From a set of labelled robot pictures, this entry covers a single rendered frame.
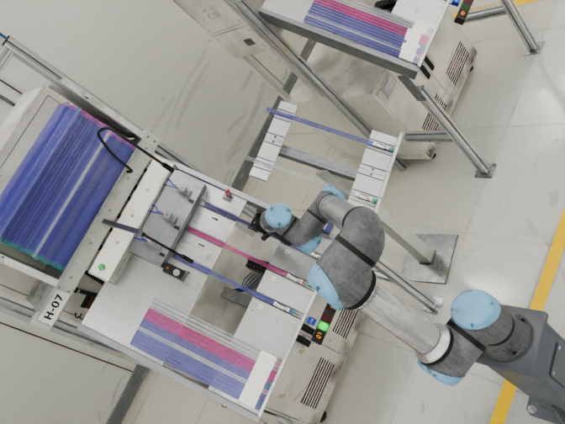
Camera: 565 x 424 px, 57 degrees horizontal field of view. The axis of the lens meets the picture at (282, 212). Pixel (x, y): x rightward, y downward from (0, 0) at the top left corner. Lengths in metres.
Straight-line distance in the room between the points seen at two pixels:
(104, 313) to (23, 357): 1.64
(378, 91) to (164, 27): 1.75
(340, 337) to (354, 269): 1.29
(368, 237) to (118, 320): 1.07
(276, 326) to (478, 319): 0.74
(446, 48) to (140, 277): 1.92
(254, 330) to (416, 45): 1.30
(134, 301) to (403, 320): 1.01
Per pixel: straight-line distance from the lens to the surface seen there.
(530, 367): 1.63
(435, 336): 1.43
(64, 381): 3.72
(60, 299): 1.97
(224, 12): 2.51
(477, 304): 1.48
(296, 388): 2.41
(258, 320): 1.89
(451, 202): 2.71
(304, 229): 1.61
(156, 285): 1.96
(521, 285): 2.36
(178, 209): 1.94
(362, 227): 1.24
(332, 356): 2.50
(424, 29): 2.35
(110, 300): 2.00
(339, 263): 1.23
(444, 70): 2.94
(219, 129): 3.89
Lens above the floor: 2.02
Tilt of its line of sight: 35 degrees down
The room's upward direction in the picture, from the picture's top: 54 degrees counter-clockwise
